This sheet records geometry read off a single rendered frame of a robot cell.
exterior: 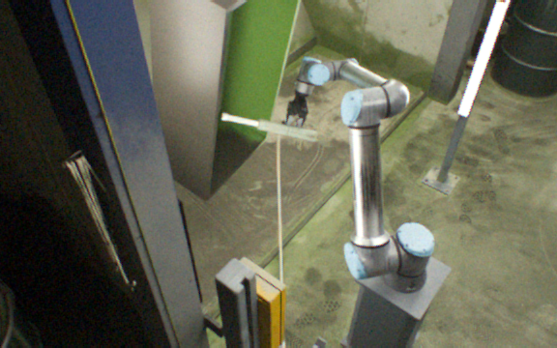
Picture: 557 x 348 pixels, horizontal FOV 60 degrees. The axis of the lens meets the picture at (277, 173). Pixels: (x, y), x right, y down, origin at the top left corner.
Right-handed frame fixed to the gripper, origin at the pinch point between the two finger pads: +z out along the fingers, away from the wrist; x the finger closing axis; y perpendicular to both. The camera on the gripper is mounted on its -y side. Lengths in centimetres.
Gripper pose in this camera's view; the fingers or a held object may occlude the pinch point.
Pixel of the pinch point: (291, 131)
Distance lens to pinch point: 243.1
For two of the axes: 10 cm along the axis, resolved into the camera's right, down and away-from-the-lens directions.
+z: -2.9, 9.2, 2.8
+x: -9.2, -1.9, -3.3
